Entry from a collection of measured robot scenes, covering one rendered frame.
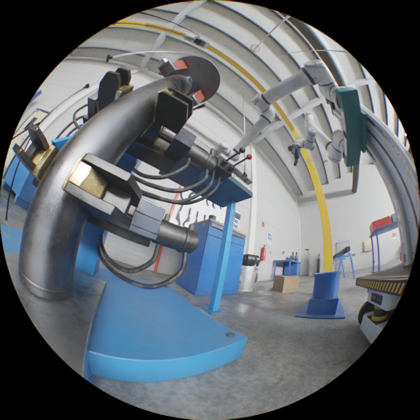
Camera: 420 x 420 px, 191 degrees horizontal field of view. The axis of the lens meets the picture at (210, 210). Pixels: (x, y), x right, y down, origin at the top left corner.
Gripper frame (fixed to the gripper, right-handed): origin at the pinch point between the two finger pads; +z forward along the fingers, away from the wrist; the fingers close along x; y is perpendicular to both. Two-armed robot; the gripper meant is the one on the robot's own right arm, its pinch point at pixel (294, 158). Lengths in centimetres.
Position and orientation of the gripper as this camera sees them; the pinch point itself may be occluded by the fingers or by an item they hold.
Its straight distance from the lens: 121.0
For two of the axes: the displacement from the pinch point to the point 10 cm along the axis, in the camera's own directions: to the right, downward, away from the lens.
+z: -5.5, 8.1, -2.1
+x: 5.4, 5.4, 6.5
